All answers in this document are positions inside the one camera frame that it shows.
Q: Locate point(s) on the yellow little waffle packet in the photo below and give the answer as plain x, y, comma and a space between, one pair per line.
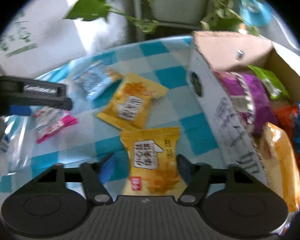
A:
153, 169

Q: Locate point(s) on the green pothos plant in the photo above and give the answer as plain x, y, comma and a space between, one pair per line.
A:
224, 14

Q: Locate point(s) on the white metal plant stand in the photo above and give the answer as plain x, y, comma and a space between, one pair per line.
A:
173, 16

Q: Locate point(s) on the blue checkered tablecloth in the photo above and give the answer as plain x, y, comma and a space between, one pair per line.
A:
163, 61

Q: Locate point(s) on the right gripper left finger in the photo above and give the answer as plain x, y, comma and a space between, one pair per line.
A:
94, 176

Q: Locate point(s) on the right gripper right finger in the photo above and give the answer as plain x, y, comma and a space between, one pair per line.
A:
196, 177

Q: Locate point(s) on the pink white snack packet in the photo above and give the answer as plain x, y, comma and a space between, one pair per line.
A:
49, 121

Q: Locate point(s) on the blue round fan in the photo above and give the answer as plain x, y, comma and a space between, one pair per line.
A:
255, 13

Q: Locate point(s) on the green snack packet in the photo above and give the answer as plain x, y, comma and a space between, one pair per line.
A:
273, 85

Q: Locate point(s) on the orange red snack packet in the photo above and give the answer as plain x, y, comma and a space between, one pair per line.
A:
286, 117

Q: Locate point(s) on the yellow chips bag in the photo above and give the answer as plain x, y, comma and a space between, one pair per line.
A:
279, 162

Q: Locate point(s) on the light blue snack packet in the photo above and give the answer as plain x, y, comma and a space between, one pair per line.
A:
96, 79

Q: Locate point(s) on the purple foil snack packet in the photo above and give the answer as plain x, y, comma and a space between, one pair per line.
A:
249, 98

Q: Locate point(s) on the yellow waffle packet upside-down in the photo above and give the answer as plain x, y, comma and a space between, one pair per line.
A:
130, 105

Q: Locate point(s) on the cardboard milk box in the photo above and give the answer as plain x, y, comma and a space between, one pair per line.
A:
226, 51

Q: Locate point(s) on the white appliance with green logo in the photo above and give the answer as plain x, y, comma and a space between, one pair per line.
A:
39, 39

